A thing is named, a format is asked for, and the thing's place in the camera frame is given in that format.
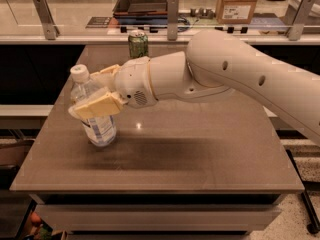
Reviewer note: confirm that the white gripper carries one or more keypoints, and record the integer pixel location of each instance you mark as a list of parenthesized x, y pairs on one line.
[(134, 80)]

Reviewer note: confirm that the clear blue-label plastic bottle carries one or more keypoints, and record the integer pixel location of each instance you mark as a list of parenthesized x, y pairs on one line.
[(101, 131)]

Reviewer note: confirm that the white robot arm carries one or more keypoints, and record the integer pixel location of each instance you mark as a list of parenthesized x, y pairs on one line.
[(213, 65)]

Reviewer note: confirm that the green soda can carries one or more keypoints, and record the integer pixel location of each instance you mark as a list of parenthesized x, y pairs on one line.
[(138, 43)]

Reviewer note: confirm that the grey table drawer unit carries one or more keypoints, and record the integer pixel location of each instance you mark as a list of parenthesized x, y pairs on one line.
[(147, 218)]

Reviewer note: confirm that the cardboard box with label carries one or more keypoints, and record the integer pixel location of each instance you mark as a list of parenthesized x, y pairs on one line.
[(235, 11)]

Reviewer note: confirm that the black table leg bar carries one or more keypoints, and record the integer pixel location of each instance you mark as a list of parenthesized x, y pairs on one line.
[(309, 186)]

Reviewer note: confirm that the left metal railing post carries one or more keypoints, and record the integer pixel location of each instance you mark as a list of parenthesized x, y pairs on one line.
[(50, 29)]

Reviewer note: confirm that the metal railing post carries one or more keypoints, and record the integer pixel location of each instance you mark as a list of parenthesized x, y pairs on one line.
[(50, 29), (172, 18), (295, 18)]

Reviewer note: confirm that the middle metal railing post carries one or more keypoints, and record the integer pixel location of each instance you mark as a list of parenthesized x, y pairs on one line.
[(172, 18)]

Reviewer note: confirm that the right metal railing post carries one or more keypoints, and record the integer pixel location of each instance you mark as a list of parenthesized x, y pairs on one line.
[(295, 18)]

